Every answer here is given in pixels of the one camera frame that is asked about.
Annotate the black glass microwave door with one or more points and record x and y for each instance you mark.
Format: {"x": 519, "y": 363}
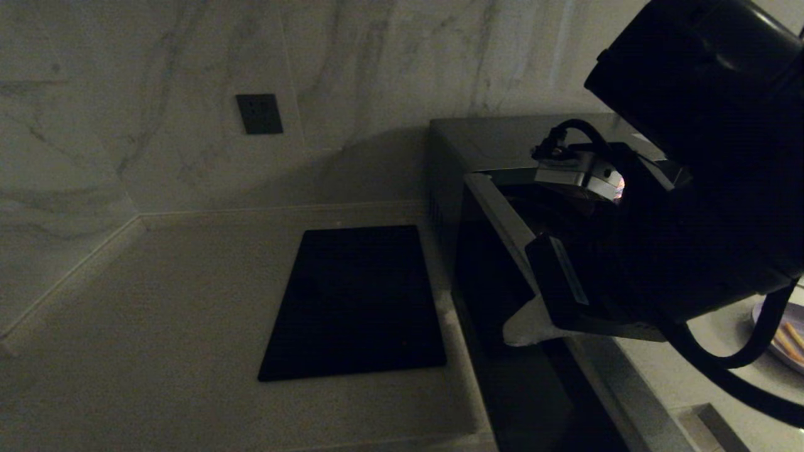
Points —
{"x": 502, "y": 295}

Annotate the black induction cooktop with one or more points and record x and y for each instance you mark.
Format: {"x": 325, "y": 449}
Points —
{"x": 358, "y": 301}

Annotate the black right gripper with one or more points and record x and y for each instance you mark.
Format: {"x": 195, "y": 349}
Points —
{"x": 678, "y": 251}

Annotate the white round object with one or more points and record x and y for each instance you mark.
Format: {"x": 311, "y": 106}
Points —
{"x": 769, "y": 323}

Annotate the dark single wall socket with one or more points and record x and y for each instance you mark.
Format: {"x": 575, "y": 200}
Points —
{"x": 259, "y": 113}

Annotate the orange french fry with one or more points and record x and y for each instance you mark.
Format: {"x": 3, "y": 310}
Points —
{"x": 794, "y": 333}
{"x": 788, "y": 348}

